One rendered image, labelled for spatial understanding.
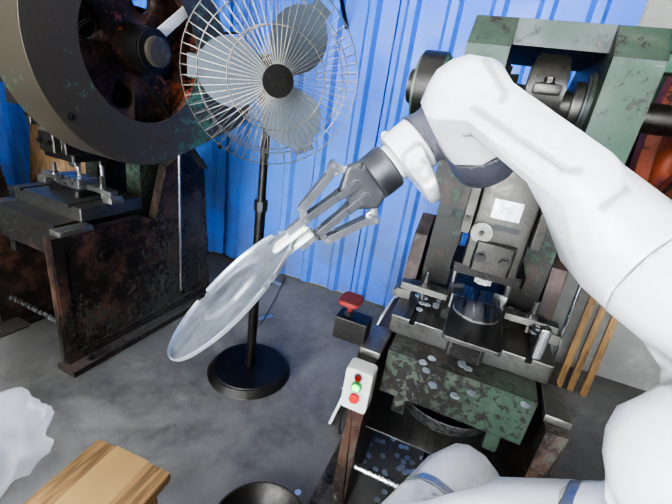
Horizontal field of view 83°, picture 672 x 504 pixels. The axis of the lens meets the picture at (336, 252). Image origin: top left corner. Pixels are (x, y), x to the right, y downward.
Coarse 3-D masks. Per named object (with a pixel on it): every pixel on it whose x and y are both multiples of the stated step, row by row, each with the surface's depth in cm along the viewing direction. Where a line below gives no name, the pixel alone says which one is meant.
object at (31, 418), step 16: (0, 400) 131; (16, 400) 132; (32, 400) 141; (0, 416) 124; (16, 416) 125; (32, 416) 129; (48, 416) 137; (0, 432) 118; (16, 432) 122; (32, 432) 125; (0, 448) 117; (16, 448) 118; (32, 448) 122; (48, 448) 128; (0, 464) 113; (16, 464) 117; (32, 464) 122; (0, 480) 113; (0, 496) 115
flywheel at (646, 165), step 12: (660, 96) 112; (636, 144) 120; (648, 144) 113; (660, 144) 111; (636, 156) 117; (648, 156) 113; (660, 156) 109; (636, 168) 115; (648, 168) 113; (660, 168) 107; (648, 180) 112; (660, 180) 104
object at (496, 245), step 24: (504, 192) 98; (528, 192) 96; (480, 216) 102; (504, 216) 100; (528, 216) 97; (480, 240) 102; (504, 240) 101; (528, 240) 99; (480, 264) 103; (504, 264) 99
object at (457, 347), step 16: (464, 304) 108; (480, 304) 110; (448, 320) 100; (464, 320) 101; (480, 320) 101; (496, 320) 102; (448, 336) 93; (464, 336) 94; (480, 336) 95; (496, 336) 96; (448, 352) 107; (464, 352) 105; (480, 352) 103; (496, 352) 89
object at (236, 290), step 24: (264, 240) 78; (240, 264) 77; (264, 264) 66; (216, 288) 76; (240, 288) 63; (264, 288) 55; (192, 312) 75; (216, 312) 62; (240, 312) 54; (192, 336) 63; (216, 336) 54
